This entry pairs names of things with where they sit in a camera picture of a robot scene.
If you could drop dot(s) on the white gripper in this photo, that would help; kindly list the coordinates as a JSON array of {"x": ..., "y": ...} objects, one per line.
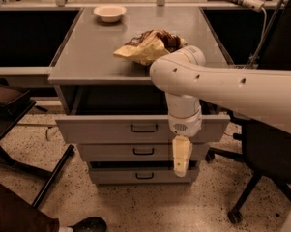
[{"x": 186, "y": 125}]

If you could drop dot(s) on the grey top drawer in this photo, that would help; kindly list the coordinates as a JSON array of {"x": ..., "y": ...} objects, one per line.
[{"x": 115, "y": 129}]

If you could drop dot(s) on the grey drawer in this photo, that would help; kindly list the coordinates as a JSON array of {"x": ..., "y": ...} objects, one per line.
[
  {"x": 115, "y": 129},
  {"x": 125, "y": 152},
  {"x": 140, "y": 176}
]

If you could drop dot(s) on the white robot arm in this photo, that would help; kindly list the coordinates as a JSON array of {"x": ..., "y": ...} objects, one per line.
[{"x": 259, "y": 100}]

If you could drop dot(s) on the grey drawer cabinet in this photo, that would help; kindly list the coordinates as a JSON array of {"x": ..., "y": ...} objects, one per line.
[{"x": 90, "y": 80}]

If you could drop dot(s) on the grey bottom drawer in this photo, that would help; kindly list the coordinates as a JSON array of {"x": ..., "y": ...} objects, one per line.
[{"x": 140, "y": 176}]

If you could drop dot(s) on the grey middle drawer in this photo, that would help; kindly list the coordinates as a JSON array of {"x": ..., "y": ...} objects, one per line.
[{"x": 125, "y": 152}]

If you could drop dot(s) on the black office chair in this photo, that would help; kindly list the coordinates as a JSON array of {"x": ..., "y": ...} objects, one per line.
[{"x": 266, "y": 151}]

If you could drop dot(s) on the yellow brown chip bag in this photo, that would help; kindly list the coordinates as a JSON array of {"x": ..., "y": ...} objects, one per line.
[{"x": 149, "y": 46}]

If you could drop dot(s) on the black perforated shoe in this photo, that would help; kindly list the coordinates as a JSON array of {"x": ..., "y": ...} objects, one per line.
[{"x": 90, "y": 224}]

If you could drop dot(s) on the white bowl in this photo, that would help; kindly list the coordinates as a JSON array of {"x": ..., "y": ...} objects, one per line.
[{"x": 110, "y": 13}]

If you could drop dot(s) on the dark box on table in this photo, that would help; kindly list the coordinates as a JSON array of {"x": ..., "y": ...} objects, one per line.
[{"x": 12, "y": 98}]

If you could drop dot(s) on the brown trouser leg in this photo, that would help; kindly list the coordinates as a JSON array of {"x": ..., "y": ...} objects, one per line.
[{"x": 16, "y": 215}]

